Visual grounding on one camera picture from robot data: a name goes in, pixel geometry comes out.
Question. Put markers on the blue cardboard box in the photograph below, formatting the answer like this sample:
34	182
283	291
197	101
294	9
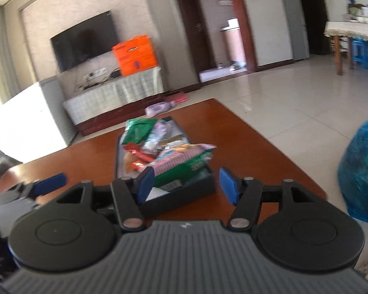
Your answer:
190	194

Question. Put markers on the orange square snack packet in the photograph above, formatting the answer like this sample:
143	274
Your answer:
139	166

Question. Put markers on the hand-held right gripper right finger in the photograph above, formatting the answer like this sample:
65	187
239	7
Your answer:
228	185

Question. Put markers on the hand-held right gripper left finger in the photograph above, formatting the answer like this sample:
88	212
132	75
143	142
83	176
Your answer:
145	185

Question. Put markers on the dark wooden door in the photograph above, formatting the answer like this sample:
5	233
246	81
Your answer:
196	24

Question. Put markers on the cabinet with white cloth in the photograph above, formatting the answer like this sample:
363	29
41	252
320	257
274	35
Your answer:
113	95

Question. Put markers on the orange-red snack bar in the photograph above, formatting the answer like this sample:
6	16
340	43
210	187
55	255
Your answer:
136	150

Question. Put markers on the white wall socket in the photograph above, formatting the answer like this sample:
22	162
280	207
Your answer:
95	73

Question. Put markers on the orange gift box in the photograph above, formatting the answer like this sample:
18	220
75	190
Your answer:
135	56

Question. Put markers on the black wall television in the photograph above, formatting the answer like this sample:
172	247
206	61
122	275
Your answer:
84	41

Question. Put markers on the dining table with cloth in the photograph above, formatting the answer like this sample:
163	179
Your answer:
352	32

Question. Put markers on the wooden kitchen cabinet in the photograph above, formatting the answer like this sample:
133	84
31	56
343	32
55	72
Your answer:
233	43

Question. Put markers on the dark wooden television cabinet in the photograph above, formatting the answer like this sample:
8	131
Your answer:
110	119

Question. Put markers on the green red-striped snack bag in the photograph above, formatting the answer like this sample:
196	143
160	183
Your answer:
184	159

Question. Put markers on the pink flat scale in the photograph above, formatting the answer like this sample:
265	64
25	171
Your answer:
177	98

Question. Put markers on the purple detergent bottle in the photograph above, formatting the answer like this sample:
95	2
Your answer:
158	109

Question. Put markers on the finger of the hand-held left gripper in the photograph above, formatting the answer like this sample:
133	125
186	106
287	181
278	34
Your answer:
50	183

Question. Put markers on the blue plastic stool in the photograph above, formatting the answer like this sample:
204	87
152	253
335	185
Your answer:
363	52

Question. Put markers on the clear packet with white candy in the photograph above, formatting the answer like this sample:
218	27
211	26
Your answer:
155	134

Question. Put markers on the blue plastic bag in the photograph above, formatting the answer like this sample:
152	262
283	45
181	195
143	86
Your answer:
362	171

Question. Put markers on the black router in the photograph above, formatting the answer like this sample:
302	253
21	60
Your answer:
116	72

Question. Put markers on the white chest freezer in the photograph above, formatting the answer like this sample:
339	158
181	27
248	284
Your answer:
33	119

